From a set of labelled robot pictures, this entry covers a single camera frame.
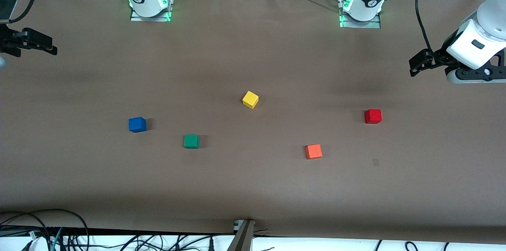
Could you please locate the blue cube block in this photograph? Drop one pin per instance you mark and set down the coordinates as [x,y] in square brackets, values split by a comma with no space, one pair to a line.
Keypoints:
[137,125]

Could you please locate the yellow cube block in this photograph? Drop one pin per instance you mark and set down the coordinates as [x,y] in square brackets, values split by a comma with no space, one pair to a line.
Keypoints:
[250,99]

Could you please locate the green cube block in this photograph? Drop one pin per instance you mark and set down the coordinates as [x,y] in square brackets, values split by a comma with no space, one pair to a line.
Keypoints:
[191,141]

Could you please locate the red cube block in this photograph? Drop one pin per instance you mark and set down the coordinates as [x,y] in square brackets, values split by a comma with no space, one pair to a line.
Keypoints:
[372,116]

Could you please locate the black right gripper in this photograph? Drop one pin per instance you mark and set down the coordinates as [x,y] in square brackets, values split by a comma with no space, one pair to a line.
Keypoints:
[8,40]

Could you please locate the orange cube block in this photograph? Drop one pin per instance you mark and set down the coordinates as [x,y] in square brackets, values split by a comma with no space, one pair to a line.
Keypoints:
[314,151]

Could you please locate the brown paper table cover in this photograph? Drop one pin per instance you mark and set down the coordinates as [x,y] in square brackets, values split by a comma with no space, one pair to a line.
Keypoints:
[253,45]

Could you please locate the grey metal post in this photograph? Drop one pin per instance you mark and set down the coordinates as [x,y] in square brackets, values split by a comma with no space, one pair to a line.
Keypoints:
[242,239]

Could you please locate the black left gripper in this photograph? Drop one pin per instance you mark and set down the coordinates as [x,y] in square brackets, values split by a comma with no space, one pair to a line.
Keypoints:
[438,58]

